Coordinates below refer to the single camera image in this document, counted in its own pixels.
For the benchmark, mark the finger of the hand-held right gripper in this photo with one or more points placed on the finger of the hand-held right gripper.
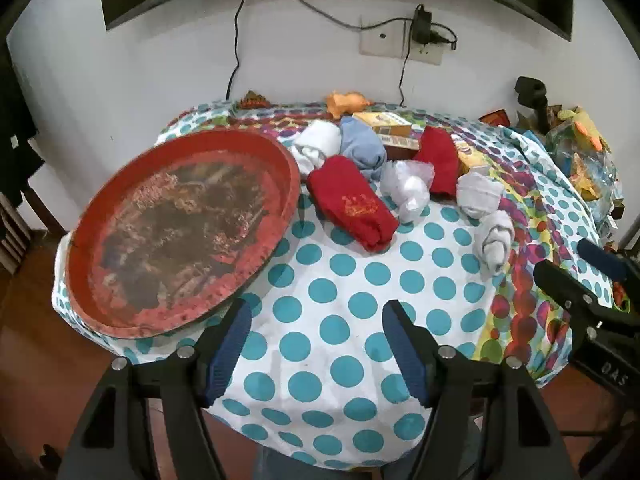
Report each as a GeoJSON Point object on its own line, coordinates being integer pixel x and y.
{"type": "Point", "coordinates": [565, 285]}
{"type": "Point", "coordinates": [600, 257]}

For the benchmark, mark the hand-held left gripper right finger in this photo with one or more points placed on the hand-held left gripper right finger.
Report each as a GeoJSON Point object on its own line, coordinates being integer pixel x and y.
{"type": "Point", "coordinates": [407, 355]}

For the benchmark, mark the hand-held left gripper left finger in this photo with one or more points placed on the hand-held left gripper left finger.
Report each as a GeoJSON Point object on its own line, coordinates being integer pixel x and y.
{"type": "Point", "coordinates": [227, 350]}

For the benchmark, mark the white sock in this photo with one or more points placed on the white sock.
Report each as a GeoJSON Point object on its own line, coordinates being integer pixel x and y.
{"type": "Point", "coordinates": [477, 192]}
{"type": "Point", "coordinates": [495, 237]}
{"type": "Point", "coordinates": [317, 140]}

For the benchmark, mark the round red tray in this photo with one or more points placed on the round red tray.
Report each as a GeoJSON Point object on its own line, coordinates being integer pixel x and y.
{"type": "Point", "coordinates": [175, 235]}

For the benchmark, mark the yellow medicine box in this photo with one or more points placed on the yellow medicine box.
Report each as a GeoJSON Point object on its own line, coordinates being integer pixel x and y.
{"type": "Point", "coordinates": [470, 160]}
{"type": "Point", "coordinates": [382, 121]}

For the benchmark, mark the red embroidered sock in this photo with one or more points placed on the red embroidered sock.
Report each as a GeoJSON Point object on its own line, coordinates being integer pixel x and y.
{"type": "Point", "coordinates": [350, 200]}
{"type": "Point", "coordinates": [440, 160]}

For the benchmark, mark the clear plastic bag bundle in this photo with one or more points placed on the clear plastic bag bundle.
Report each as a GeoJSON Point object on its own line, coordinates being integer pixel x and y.
{"type": "Point", "coordinates": [407, 187]}

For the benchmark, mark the small brown and cream box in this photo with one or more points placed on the small brown and cream box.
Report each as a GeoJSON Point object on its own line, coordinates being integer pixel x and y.
{"type": "Point", "coordinates": [400, 149]}

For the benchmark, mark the light blue sock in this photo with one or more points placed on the light blue sock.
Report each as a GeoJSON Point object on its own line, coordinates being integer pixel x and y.
{"type": "Point", "coordinates": [362, 147]}

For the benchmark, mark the yellow patterned packet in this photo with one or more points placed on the yellow patterned packet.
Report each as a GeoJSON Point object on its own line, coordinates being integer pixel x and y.
{"type": "Point", "coordinates": [585, 172]}

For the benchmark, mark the clear plastic bag pile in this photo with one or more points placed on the clear plastic bag pile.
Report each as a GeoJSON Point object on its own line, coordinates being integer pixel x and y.
{"type": "Point", "coordinates": [607, 170]}

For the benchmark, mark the polka dot tablecloth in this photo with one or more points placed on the polka dot tablecloth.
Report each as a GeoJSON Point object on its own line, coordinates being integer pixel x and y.
{"type": "Point", "coordinates": [325, 285]}

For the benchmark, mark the yellow knitted toy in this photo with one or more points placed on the yellow knitted toy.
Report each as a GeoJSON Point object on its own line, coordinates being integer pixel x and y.
{"type": "Point", "coordinates": [585, 127]}

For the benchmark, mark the red snack packet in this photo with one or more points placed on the red snack packet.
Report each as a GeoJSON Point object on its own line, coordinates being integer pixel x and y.
{"type": "Point", "coordinates": [494, 118]}

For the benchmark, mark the black clamp stand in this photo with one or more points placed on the black clamp stand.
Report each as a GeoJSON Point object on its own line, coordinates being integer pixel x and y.
{"type": "Point", "coordinates": [532, 92]}

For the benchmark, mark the small red ornament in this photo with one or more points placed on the small red ornament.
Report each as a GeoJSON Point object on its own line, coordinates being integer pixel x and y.
{"type": "Point", "coordinates": [252, 100]}

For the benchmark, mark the orange rubber toy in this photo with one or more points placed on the orange rubber toy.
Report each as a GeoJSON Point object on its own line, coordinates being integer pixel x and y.
{"type": "Point", "coordinates": [347, 102]}

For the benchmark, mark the black power adapter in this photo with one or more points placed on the black power adapter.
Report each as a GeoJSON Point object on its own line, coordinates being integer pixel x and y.
{"type": "Point", "coordinates": [422, 25]}

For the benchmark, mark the hanging dark clothes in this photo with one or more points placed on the hanging dark clothes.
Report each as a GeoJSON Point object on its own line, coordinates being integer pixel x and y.
{"type": "Point", "coordinates": [15, 125]}

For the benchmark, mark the black wall plug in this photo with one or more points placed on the black wall plug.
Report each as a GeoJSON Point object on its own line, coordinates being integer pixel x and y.
{"type": "Point", "coordinates": [442, 37]}

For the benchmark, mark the white wall outlet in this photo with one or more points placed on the white wall outlet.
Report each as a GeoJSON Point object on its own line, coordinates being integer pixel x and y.
{"type": "Point", "coordinates": [382, 42]}

